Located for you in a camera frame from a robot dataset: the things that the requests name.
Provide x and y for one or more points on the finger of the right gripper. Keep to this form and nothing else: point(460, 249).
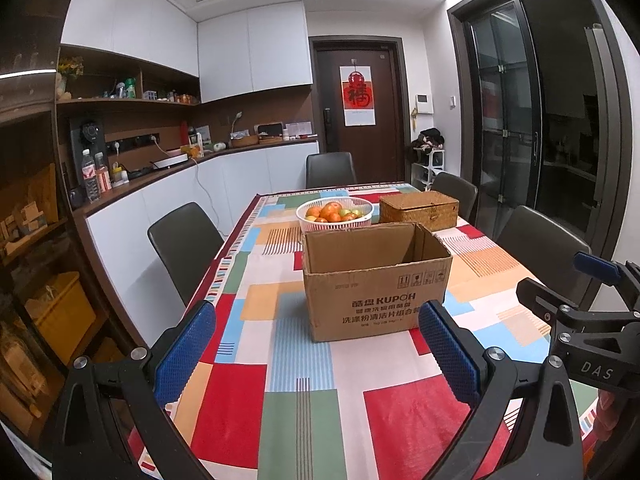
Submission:
point(607, 272)
point(547, 305)

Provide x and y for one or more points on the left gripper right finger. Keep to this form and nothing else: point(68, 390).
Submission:
point(545, 441)

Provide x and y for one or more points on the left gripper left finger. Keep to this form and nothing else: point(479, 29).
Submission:
point(89, 443)

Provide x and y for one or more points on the right hand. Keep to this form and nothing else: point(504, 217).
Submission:
point(607, 415)

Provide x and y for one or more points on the dark chair right near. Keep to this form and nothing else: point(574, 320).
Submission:
point(547, 250)

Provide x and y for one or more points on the dark chair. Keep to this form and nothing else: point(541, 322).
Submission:
point(187, 242)
point(462, 190)
point(547, 250)

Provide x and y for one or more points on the dark chair right far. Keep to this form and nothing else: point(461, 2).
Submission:
point(462, 190)

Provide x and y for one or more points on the wicker basket box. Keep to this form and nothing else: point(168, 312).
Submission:
point(434, 210)

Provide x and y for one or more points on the black glass sliding door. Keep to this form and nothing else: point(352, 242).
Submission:
point(507, 107)

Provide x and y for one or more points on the dark chair left side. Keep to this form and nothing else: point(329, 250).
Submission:
point(187, 242)

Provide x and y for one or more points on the cardboard box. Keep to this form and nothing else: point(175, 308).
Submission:
point(372, 281)

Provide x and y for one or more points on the white shoe rack with items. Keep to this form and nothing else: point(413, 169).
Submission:
point(427, 157)

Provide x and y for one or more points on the dark wooden door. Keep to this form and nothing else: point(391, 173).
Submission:
point(378, 152)

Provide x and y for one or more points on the white fruit basket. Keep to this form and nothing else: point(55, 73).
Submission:
point(335, 213)

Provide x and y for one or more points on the water bottle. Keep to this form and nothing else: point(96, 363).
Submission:
point(88, 170)

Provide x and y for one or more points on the dark chair far end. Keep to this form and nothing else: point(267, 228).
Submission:
point(330, 169)

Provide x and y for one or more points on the red fu door poster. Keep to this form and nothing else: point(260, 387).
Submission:
point(357, 96)

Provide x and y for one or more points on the white upper cabinets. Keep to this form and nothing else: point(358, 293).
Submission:
point(252, 50)

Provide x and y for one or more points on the wall intercom panel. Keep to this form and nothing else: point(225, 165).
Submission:
point(424, 104)

